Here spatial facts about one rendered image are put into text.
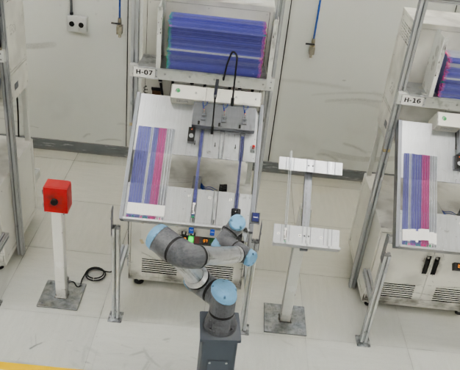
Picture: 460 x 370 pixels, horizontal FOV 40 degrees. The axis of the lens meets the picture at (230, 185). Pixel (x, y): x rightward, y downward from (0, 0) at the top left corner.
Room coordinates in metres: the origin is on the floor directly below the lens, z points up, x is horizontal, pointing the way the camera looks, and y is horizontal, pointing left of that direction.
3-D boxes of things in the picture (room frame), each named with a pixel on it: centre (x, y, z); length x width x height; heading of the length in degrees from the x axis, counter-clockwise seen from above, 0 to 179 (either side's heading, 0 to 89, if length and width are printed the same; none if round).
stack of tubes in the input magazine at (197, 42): (3.21, 0.15, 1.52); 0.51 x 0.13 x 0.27; 91
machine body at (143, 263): (3.33, 0.22, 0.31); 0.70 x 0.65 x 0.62; 91
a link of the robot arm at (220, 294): (2.16, -0.02, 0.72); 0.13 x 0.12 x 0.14; 49
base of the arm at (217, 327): (2.16, -0.03, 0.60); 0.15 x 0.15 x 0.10
